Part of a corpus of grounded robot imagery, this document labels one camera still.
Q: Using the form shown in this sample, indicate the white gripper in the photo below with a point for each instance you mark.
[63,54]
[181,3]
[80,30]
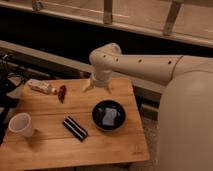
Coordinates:
[98,79]

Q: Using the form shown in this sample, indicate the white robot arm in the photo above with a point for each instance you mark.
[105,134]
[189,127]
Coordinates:
[185,114]

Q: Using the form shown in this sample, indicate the black bowl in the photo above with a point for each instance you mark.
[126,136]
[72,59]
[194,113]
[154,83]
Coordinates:
[98,113]

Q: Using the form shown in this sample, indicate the grey folded cloth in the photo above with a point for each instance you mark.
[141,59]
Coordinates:
[109,117]

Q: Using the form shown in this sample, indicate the dark red chili pepper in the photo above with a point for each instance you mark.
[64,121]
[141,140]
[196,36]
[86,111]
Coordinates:
[61,93]

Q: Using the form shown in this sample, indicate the black equipment with cables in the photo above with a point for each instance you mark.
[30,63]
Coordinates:
[11,84]

